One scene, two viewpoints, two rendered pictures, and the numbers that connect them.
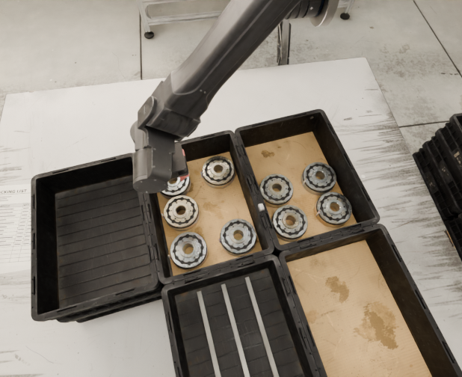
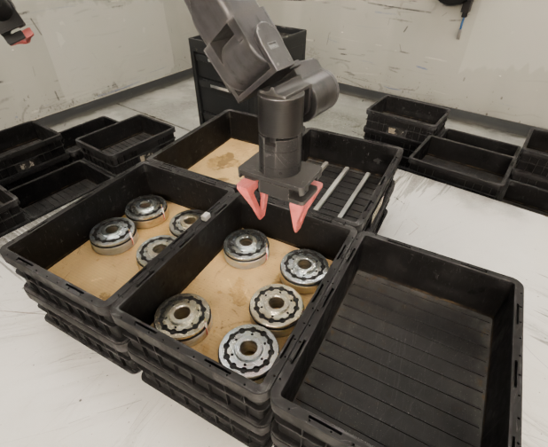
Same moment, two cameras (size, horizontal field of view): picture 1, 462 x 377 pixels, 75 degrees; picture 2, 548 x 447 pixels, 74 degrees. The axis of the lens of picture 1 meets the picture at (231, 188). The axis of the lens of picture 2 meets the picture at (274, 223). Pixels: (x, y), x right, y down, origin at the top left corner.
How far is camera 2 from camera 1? 82 cm
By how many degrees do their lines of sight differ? 70
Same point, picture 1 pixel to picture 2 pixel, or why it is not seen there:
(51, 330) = not seen: hidden behind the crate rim
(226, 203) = (217, 287)
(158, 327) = not seen: hidden behind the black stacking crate
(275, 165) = (121, 281)
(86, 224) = (421, 408)
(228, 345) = (330, 207)
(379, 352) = (240, 155)
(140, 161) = (316, 77)
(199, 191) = (230, 324)
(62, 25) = not seen: outside the picture
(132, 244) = (363, 329)
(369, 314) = (221, 166)
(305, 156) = (84, 265)
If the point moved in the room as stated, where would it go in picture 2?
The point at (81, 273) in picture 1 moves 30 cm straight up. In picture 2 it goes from (450, 345) to (523, 214)
